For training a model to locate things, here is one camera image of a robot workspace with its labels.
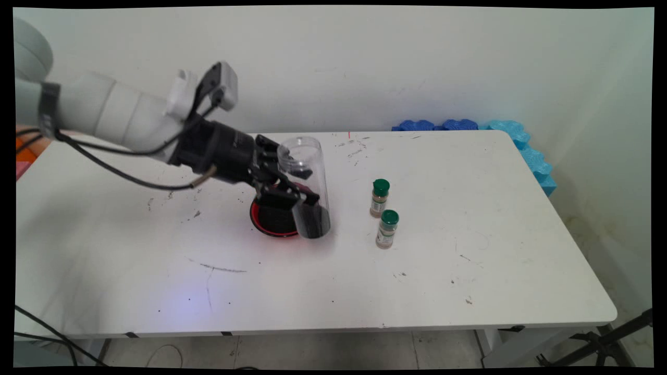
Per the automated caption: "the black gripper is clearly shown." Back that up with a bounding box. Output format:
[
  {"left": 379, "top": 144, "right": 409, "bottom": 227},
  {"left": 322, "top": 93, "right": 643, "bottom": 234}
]
[{"left": 169, "top": 118, "right": 321, "bottom": 211}]

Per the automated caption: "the clear tall plastic jar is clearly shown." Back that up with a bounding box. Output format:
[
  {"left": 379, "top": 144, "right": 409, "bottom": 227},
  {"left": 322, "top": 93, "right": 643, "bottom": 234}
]
[{"left": 276, "top": 136, "right": 332, "bottom": 240}]

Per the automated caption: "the red bowl with dark grains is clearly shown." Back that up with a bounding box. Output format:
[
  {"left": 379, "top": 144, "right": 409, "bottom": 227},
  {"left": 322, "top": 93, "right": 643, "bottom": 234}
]
[{"left": 250, "top": 198, "right": 301, "bottom": 238}]

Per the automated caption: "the green-capped spice bottle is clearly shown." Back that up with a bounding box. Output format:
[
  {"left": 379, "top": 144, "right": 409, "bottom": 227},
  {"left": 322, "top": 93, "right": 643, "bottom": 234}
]
[
  {"left": 376, "top": 209, "right": 400, "bottom": 249},
  {"left": 370, "top": 179, "right": 390, "bottom": 218}
]

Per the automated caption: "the orange foam block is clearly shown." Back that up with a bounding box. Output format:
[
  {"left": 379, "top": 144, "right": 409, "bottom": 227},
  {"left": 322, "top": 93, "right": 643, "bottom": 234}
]
[{"left": 16, "top": 136, "right": 40, "bottom": 163}]

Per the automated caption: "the light blue foam mat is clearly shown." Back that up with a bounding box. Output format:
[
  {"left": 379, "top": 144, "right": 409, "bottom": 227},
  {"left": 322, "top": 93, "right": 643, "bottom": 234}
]
[{"left": 479, "top": 120, "right": 557, "bottom": 197}]

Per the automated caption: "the white table leg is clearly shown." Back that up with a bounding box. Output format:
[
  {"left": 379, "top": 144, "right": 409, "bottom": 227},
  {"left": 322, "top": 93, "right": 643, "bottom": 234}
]
[{"left": 474, "top": 327, "right": 615, "bottom": 368}]

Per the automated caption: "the black tripod stand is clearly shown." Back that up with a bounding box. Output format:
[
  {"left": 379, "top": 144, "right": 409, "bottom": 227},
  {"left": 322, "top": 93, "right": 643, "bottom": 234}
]
[{"left": 537, "top": 308, "right": 653, "bottom": 368}]

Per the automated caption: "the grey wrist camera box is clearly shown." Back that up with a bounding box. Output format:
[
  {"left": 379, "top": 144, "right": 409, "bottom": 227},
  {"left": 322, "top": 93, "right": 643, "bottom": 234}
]
[{"left": 195, "top": 61, "right": 239, "bottom": 111}]

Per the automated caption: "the grey strap around arm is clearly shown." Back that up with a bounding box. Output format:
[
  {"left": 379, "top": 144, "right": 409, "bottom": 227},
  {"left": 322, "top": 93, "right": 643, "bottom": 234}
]
[{"left": 38, "top": 82, "right": 62, "bottom": 139}]

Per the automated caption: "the black floor cable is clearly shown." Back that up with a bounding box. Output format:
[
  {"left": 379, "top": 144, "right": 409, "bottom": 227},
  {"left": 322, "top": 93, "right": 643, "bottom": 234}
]
[{"left": 15, "top": 305, "right": 107, "bottom": 367}]

